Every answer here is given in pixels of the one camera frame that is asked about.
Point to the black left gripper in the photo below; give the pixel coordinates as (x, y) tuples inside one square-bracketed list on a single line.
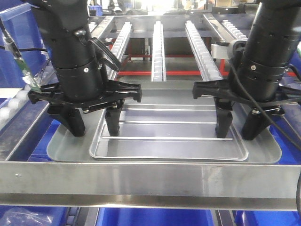
[(66, 111)]

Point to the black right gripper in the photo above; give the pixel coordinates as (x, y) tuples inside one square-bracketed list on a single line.
[(226, 93)]

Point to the small silver ribbed tray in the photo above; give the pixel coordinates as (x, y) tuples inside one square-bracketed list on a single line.
[(167, 132)]

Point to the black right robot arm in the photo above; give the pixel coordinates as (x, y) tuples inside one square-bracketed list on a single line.
[(257, 69)]

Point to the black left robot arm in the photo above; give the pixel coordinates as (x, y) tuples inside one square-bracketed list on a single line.
[(80, 62)]

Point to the large grey metal tray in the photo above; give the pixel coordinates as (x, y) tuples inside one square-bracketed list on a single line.
[(67, 148)]

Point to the blue box lower middle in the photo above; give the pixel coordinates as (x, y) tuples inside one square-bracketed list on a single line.
[(153, 217)]

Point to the right white roller track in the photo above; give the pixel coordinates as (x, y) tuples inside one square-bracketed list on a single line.
[(204, 60)]

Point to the white roller track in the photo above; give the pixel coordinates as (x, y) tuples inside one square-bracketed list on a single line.
[(120, 45), (158, 66), (204, 60)]

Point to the green circuit board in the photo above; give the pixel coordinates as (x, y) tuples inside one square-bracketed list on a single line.
[(27, 74)]

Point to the left white roller track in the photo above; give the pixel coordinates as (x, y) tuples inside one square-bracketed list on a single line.
[(120, 45)]

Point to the middle white roller track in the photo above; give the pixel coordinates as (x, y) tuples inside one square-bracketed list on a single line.
[(158, 66)]

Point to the far left roller track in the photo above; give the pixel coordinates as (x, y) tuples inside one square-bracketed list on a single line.
[(12, 106)]

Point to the far right roller track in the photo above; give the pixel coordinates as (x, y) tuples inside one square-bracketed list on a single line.
[(234, 31)]

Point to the lower rack roller track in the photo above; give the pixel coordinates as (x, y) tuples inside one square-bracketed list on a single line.
[(72, 216)]

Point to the blue bin lower right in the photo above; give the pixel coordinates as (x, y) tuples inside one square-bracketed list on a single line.
[(266, 218)]

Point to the blue bin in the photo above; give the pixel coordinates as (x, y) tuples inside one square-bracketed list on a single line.
[(266, 218), (21, 25), (32, 216)]

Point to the blue bin upper left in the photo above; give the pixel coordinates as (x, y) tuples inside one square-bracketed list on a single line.
[(21, 25)]

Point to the blue bin lower left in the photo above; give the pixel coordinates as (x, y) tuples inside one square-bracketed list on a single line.
[(32, 216)]

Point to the red floor frame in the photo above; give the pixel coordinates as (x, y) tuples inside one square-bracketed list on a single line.
[(173, 73)]

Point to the steel flow rack frame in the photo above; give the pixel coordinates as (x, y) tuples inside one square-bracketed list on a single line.
[(163, 184)]

